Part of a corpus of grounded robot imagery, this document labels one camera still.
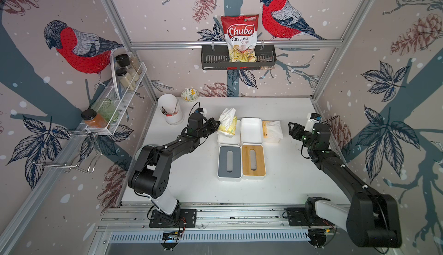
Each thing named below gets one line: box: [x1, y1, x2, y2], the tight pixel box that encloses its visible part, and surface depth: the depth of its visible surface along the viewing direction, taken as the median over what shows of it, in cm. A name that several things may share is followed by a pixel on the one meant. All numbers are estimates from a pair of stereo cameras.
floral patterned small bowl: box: [181, 88, 200, 103], surface depth 124 cm
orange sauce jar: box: [80, 109, 108, 128], surface depth 62 cm
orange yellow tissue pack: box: [261, 120, 284, 144], surface depth 100 cm
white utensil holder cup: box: [157, 93, 185, 126], surface depth 103 cm
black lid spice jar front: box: [115, 67, 136, 91], surface depth 79 cm
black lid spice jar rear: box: [115, 53, 140, 82], surface depth 82 cm
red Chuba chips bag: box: [220, 13, 260, 63], surface depth 83 cm
